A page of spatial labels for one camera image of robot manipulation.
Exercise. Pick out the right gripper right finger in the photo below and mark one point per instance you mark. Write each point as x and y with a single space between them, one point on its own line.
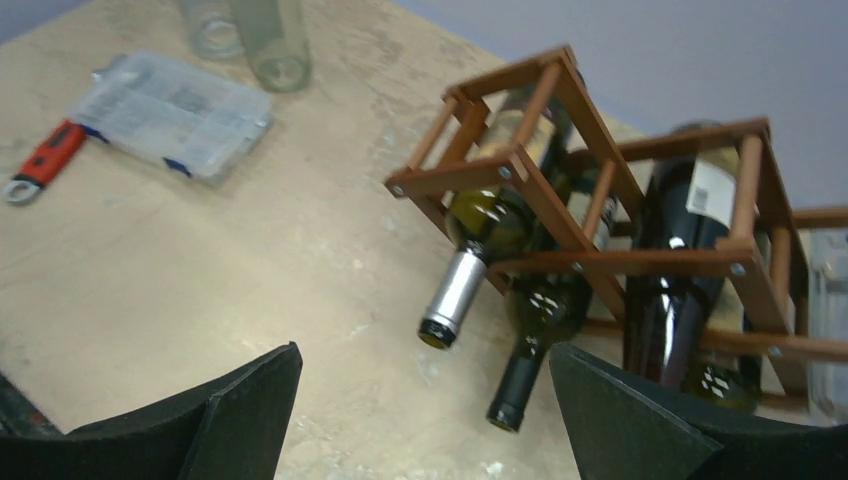
621 426

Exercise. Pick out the red wine bottle gold cap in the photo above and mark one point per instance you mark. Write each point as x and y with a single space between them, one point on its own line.
687 209

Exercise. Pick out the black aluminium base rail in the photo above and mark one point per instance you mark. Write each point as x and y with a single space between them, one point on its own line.
20 417

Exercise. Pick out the green bottle silver neck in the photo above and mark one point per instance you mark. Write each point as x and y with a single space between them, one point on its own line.
729 381

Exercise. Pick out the clear plastic screw box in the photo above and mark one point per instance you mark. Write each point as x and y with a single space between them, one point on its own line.
170 113

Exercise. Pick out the dark bottle silver cap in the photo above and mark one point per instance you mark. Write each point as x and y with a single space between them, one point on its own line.
492 224

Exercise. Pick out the wooden wine rack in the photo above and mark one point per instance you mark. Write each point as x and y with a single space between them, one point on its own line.
762 255

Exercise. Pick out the dark bottle black cap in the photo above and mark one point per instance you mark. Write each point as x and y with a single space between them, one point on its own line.
546 308

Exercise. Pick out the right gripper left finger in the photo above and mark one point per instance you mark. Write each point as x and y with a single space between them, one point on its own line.
231 427

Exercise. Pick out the clear glass bottle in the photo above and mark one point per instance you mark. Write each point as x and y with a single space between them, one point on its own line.
274 38
210 29

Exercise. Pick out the red adjustable wrench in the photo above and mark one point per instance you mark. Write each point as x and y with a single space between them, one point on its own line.
46 161

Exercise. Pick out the clear bottle black cap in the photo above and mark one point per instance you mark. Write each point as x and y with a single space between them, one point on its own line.
827 320

